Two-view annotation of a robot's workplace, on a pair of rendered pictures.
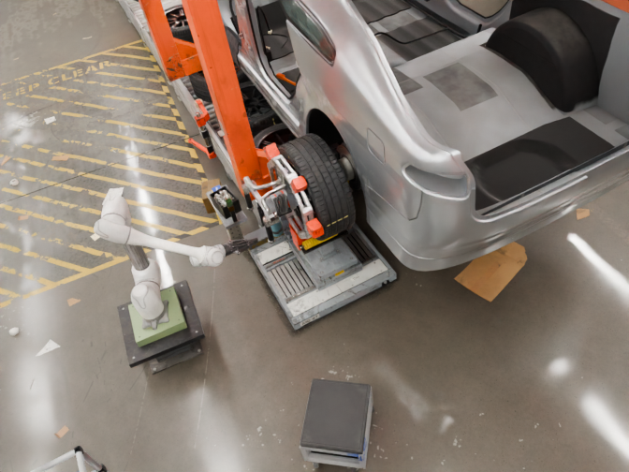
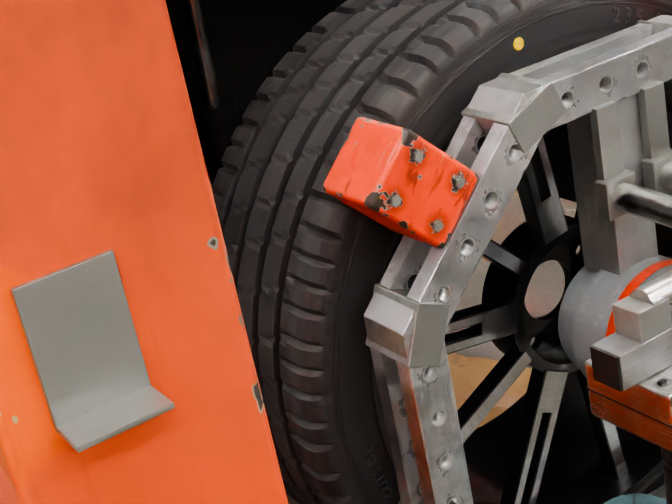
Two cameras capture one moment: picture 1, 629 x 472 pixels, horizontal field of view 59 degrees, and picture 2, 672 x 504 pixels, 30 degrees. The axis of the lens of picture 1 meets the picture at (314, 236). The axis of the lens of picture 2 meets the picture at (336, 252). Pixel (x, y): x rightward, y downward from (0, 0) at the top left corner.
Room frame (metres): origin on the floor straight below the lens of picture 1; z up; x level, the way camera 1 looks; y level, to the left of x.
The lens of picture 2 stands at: (3.00, 1.12, 1.43)
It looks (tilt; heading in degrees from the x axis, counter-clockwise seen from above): 22 degrees down; 261
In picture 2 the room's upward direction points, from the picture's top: 12 degrees counter-clockwise
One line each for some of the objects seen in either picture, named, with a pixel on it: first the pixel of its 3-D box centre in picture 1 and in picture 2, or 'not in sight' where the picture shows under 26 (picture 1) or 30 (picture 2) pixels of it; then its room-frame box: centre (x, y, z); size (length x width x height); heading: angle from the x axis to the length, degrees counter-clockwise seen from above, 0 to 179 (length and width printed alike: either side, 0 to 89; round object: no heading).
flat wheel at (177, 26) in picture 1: (184, 26); not in sight; (6.11, 1.00, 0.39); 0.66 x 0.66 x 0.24
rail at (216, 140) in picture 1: (210, 129); not in sight; (4.25, 0.76, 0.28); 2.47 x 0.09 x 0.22; 19
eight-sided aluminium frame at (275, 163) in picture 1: (291, 198); (627, 320); (2.57, 0.10, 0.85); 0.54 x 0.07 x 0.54; 19
